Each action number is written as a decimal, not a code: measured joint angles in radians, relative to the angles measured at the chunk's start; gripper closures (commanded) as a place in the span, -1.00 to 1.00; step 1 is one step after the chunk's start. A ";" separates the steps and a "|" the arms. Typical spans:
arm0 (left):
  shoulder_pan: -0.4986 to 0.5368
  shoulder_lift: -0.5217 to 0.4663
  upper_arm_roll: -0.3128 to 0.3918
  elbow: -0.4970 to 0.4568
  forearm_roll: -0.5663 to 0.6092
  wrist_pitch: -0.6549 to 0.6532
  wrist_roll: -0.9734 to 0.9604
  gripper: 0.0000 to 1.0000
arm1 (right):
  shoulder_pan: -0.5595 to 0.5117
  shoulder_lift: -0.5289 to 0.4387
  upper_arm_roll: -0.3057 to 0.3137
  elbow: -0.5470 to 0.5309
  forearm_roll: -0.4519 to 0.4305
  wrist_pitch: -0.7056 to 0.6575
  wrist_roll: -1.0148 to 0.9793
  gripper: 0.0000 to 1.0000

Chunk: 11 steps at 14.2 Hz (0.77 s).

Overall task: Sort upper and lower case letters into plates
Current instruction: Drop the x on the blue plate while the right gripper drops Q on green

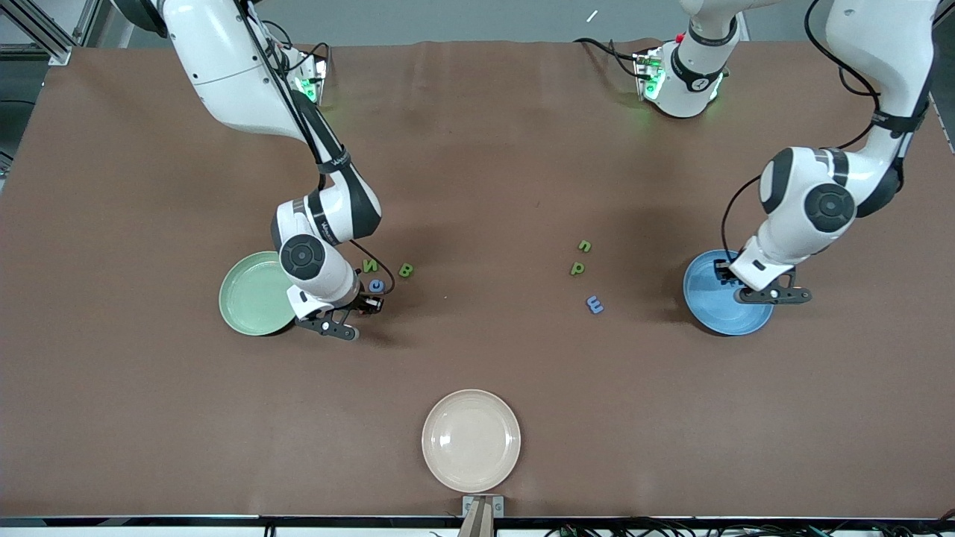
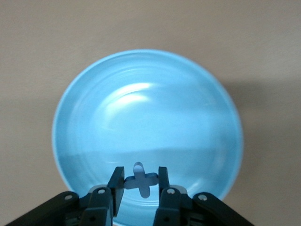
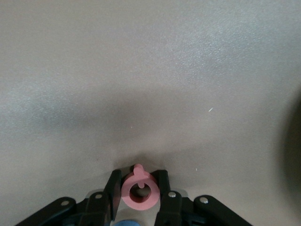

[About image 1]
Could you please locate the tan support pole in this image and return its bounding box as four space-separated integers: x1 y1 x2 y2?
457 498 495 537

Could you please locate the beige round plate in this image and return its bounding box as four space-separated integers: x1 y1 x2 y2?
422 389 522 493

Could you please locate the brown table mat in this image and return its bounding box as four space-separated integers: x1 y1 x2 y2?
0 37 955 519

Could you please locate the black base cable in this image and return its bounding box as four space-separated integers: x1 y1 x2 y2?
573 36 646 79

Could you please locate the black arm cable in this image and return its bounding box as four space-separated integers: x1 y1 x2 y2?
721 0 933 263
235 0 398 299

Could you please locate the aluminium frame profile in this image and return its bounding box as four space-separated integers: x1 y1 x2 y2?
0 0 101 66

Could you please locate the blue round plate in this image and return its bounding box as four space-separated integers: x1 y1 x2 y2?
683 249 774 336

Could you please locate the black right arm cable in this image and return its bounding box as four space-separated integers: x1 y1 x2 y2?
235 0 398 299

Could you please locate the grey metal mount bracket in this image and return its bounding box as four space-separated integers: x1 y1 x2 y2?
461 494 505 537

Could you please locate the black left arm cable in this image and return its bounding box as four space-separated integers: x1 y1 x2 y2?
721 0 933 263

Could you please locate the green round plate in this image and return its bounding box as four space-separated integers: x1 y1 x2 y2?
219 251 299 336

